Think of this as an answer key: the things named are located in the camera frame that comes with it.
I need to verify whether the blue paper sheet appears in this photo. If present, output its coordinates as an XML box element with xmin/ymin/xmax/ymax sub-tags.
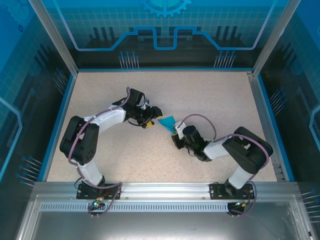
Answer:
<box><xmin>157</xmin><ymin>116</ymin><xmax>177</xmax><ymax>135</ymax></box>

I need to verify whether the blue gear print panel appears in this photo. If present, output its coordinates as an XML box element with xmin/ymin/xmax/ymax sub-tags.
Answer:
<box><xmin>41</xmin><ymin>0</ymin><xmax>280</xmax><ymax>70</ymax></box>

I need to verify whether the grey metal tray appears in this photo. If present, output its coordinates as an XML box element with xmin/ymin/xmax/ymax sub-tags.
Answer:
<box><xmin>14</xmin><ymin>194</ymin><xmax>317</xmax><ymax>240</ymax></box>

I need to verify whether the blue printed side panel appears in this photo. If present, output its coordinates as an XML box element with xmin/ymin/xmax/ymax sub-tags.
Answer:
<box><xmin>258</xmin><ymin>0</ymin><xmax>320</xmax><ymax>240</ymax></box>
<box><xmin>0</xmin><ymin>0</ymin><xmax>77</xmax><ymax>240</ymax></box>

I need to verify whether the aluminium mounting rail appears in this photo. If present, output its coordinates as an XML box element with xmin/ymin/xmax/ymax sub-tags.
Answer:
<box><xmin>32</xmin><ymin>181</ymin><xmax>299</xmax><ymax>201</ymax></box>

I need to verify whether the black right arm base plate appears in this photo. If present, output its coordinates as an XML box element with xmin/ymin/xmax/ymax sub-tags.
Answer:
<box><xmin>209</xmin><ymin>182</ymin><xmax>258</xmax><ymax>201</ymax></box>

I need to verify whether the slotted metal cable duct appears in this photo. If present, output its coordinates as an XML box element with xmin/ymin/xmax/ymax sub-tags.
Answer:
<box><xmin>39</xmin><ymin>202</ymin><xmax>288</xmax><ymax>212</ymax></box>

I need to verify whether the aluminium side rail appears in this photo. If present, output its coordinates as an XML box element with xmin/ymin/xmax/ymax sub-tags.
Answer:
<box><xmin>246</xmin><ymin>70</ymin><xmax>286</xmax><ymax>182</ymax></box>

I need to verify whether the small cable connector plug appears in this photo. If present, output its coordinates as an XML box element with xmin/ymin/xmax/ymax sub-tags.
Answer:
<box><xmin>92</xmin><ymin>196</ymin><xmax>104</xmax><ymax>209</ymax></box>
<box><xmin>234</xmin><ymin>199</ymin><xmax>252</xmax><ymax>208</ymax></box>

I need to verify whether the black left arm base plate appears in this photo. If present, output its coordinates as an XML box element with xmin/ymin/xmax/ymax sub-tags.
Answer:
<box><xmin>76</xmin><ymin>182</ymin><xmax>123</xmax><ymax>200</ymax></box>

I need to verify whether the aluminium frame post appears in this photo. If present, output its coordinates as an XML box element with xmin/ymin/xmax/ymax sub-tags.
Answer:
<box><xmin>250</xmin><ymin>0</ymin><xmax>302</xmax><ymax>77</ymax></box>
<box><xmin>27</xmin><ymin>0</ymin><xmax>80</xmax><ymax>76</ymax></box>

